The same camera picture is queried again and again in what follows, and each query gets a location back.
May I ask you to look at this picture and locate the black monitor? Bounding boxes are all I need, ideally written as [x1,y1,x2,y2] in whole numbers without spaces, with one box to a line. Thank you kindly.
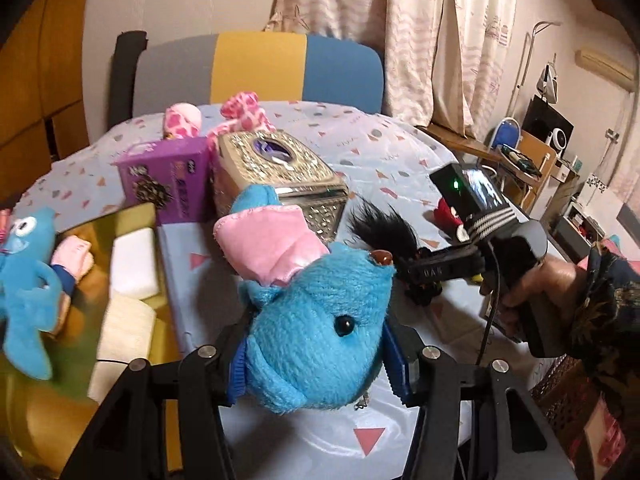
[522,96,574,156]

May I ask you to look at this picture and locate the black furry toy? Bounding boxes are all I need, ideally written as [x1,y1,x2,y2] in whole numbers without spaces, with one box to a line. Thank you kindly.
[348,200,442,307]

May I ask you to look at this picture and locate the white wall air conditioner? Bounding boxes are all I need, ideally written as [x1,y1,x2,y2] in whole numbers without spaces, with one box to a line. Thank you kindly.
[575,48,636,92]

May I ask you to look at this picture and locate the black cable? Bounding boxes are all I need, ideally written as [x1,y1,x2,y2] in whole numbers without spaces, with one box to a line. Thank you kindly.
[473,244,502,366]

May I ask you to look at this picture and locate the pink spotted plush toy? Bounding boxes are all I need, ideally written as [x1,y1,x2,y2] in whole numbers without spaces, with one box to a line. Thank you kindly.
[162,91,278,154]

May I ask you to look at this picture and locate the blue plush pink ears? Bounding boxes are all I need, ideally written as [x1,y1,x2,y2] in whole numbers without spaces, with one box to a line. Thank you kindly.
[213,184,396,414]

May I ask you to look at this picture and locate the grey yellow blue chair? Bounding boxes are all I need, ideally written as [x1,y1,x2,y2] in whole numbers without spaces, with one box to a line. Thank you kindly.
[106,30,384,128]

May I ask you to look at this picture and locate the blue folding chair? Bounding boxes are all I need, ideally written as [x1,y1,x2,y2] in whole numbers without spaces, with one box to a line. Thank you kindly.
[489,117,522,148]

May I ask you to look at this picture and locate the patterned white curtain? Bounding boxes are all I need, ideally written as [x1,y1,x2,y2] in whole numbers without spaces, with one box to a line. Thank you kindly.
[267,0,518,141]

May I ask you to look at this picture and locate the blue smiling plush toy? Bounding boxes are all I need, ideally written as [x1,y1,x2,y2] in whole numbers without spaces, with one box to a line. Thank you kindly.
[1,207,63,380]

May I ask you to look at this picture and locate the person's right hand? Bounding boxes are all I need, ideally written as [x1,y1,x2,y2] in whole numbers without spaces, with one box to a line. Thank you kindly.
[496,255,587,338]

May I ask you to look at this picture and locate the white folded sock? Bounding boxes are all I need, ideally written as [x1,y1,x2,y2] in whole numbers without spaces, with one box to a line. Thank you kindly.
[87,292,156,404]
[110,228,160,300]

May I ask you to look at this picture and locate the patterned white tablecloth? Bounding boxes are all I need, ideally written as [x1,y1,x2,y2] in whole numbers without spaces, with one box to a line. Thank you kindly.
[2,102,548,479]

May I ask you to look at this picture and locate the gold storage box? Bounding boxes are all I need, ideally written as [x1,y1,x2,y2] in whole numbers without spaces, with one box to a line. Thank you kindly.
[1,204,179,479]

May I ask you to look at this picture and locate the pink sock blue label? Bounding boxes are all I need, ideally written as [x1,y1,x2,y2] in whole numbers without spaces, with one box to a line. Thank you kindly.
[51,235,94,336]

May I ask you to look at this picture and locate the gripper camera with screen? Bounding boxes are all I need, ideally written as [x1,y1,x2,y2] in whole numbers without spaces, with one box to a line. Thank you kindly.
[430,162,518,243]

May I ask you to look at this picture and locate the wooden wardrobe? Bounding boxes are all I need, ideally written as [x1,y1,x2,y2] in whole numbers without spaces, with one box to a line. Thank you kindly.
[1,0,89,207]

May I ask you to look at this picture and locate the purple cardboard box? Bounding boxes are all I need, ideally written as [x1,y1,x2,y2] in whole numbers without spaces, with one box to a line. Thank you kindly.
[115,136,214,224]

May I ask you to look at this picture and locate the wooden side desk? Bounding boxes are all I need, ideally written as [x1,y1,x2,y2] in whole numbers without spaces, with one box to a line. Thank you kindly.
[418,122,558,214]

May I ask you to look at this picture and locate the red christmas sock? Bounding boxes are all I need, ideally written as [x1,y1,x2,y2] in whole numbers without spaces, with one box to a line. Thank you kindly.
[433,197,470,243]

